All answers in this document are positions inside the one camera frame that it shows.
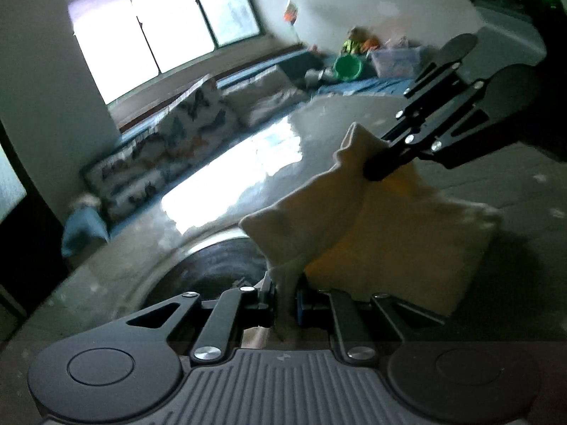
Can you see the orange plush toy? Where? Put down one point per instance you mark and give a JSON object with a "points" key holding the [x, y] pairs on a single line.
{"points": [[372, 43]]}

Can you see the green yellow plush toy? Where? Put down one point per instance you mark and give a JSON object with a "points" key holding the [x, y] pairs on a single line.
{"points": [[353, 40]]}

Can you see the green framed window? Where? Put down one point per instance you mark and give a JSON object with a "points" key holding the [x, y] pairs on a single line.
{"points": [[177, 26]]}

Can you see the blue side mattress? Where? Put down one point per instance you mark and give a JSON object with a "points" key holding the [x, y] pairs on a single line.
{"points": [[367, 86]]}

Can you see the beige crumpled cloth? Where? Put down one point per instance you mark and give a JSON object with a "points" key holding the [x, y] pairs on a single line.
{"points": [[85, 201]]}

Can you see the clear plastic storage box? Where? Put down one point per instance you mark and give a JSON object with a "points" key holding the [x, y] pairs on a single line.
{"points": [[396, 62]]}

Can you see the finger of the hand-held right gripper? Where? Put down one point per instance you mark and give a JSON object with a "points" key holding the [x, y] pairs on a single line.
{"points": [[452, 141], [425, 97]]}

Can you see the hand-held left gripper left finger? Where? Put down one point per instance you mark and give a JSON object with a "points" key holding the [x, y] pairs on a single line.
{"points": [[265, 305]]}

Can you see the grey soft toy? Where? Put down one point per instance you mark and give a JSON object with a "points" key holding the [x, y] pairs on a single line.
{"points": [[318, 77]]}

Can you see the green plastic bucket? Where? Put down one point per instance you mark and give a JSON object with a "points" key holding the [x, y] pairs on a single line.
{"points": [[347, 67]]}

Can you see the teal corner sofa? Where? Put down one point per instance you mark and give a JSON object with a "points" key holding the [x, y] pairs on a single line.
{"points": [[294, 64]]}

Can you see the dark door with frosted glass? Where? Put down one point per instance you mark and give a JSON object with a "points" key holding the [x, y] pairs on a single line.
{"points": [[26, 252]]}

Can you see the grey white pillow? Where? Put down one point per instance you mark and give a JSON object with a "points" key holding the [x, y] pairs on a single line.
{"points": [[274, 106]]}

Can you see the blue blanket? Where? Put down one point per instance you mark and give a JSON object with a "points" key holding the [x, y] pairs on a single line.
{"points": [[84, 230]]}

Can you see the colourful pinwheel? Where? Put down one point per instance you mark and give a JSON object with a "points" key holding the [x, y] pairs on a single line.
{"points": [[291, 13]]}

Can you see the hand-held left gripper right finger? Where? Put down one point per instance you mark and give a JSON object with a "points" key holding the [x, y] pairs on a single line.
{"points": [[302, 307]]}

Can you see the round black induction cooktop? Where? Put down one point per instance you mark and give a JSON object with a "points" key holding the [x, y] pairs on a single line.
{"points": [[199, 270]]}

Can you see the cream cloth garment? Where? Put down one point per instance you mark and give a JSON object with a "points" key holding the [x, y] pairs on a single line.
{"points": [[398, 239]]}

